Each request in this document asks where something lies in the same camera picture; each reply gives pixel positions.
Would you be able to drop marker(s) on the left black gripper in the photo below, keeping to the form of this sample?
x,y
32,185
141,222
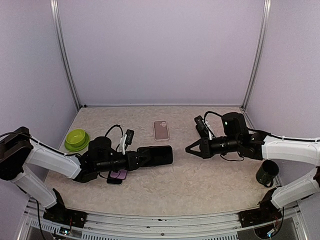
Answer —
x,y
132,163

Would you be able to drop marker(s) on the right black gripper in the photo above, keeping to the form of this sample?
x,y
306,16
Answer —
x,y
205,148

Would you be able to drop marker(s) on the black phone case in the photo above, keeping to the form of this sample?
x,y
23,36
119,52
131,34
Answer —
x,y
160,155
203,133

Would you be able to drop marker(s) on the purple phone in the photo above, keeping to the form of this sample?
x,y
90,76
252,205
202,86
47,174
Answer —
x,y
120,174

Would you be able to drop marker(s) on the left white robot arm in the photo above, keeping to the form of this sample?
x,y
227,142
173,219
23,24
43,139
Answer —
x,y
18,150

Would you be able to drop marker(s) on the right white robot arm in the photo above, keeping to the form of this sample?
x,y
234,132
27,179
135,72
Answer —
x,y
263,146

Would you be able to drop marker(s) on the pink phone case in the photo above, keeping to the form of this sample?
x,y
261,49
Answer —
x,y
161,130

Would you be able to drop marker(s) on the face-up phone under stack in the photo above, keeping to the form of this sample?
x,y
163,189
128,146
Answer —
x,y
114,181

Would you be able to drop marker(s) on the green bowl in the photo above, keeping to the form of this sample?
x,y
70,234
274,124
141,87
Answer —
x,y
76,138

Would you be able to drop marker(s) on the green plate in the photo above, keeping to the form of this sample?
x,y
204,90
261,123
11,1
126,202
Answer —
x,y
71,148

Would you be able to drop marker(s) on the dark green mug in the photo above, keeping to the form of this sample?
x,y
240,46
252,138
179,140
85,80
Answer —
x,y
266,173

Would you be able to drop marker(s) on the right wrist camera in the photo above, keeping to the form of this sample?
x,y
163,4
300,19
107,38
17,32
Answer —
x,y
201,123

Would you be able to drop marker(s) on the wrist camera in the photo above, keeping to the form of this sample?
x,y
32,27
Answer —
x,y
201,123
125,141

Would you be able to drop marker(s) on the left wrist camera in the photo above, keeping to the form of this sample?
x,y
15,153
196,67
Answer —
x,y
125,141

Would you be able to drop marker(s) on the front aluminium rail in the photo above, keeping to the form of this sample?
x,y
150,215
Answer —
x,y
103,226

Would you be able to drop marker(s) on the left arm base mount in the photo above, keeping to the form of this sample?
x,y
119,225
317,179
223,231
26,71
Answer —
x,y
58,213

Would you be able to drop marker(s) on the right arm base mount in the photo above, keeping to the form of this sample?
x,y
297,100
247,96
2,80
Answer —
x,y
266,212

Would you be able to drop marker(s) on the right aluminium frame post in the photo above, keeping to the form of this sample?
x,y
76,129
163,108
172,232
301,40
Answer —
x,y
258,53

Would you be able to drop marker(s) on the aluminium frame post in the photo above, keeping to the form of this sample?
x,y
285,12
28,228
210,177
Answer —
x,y
258,53
63,52

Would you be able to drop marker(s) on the left aluminium frame post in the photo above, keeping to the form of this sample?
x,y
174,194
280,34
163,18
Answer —
x,y
63,52

